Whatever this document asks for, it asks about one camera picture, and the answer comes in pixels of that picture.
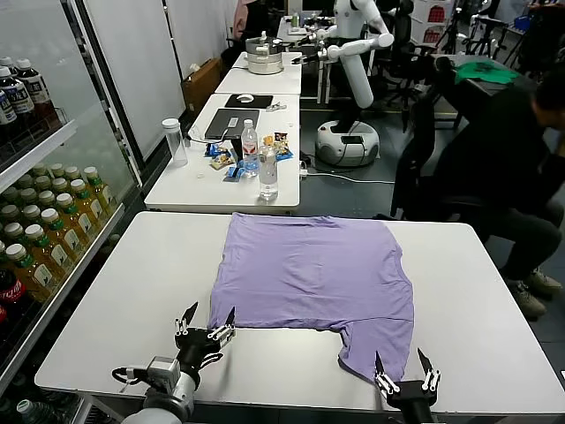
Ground clear tumbler white lid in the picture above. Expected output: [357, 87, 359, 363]
[161, 117, 190, 168]

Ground clear unlabelled water bottle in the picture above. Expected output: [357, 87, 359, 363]
[258, 144, 281, 202]

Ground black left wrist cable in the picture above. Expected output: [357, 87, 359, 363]
[110, 364, 154, 388]

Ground red label water bottle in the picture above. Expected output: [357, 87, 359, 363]
[240, 118, 260, 178]

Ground purple t-shirt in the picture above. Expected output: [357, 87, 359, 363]
[207, 211, 416, 383]

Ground black table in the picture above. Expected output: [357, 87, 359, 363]
[434, 55, 538, 96]

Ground glass door drinks cabinet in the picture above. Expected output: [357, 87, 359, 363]
[0, 0, 147, 424]

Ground person in pink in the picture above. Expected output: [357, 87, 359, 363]
[233, 0, 253, 42]

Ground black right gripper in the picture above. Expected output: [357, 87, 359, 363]
[373, 348, 442, 424]

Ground white charging cable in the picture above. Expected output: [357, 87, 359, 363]
[188, 125, 230, 145]

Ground black office chair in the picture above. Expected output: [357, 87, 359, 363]
[374, 0, 438, 107]

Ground white wheeled humanoid robot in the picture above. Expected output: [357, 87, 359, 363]
[315, 0, 381, 168]

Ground white cluttered desk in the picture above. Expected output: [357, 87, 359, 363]
[275, 15, 341, 43]

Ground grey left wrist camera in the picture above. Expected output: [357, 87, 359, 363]
[147, 355, 181, 392]

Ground white floor cable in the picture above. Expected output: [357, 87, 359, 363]
[307, 170, 396, 184]

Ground person in black clothes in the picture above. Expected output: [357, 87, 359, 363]
[434, 70, 565, 320]

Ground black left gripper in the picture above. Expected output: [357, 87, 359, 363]
[174, 301, 237, 375]

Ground black laptop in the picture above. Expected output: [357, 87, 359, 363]
[205, 108, 260, 141]

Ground steel steamer pot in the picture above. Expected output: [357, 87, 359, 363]
[245, 31, 286, 75]

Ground brown cardboard box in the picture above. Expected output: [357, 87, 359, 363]
[181, 57, 224, 118]

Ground white red printed boxes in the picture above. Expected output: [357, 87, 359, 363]
[414, 0, 451, 45]

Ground green cloth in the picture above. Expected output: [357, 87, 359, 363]
[454, 60, 521, 85]

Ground black mouse pad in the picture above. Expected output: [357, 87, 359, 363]
[223, 94, 274, 110]

